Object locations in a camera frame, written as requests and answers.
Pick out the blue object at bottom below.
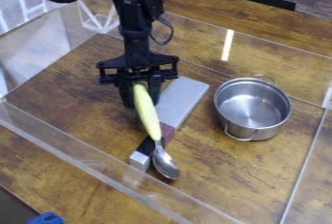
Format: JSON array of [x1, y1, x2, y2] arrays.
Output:
[[25, 212, 64, 224]]

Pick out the grey toy cleaver knife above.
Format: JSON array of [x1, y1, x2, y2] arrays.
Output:
[[128, 77, 209, 173]]

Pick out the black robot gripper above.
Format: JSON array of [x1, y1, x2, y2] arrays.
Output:
[[96, 32, 179, 109]]

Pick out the small steel pot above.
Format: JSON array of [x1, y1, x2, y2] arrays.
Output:
[[214, 74, 292, 142]]

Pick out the yellow handled metal spoon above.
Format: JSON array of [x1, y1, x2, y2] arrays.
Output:
[[134, 83, 180, 179]]

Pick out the clear acrylic enclosure panels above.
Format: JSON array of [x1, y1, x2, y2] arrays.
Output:
[[0, 0, 332, 224]]

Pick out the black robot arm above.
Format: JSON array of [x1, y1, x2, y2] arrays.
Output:
[[96, 0, 179, 109]]

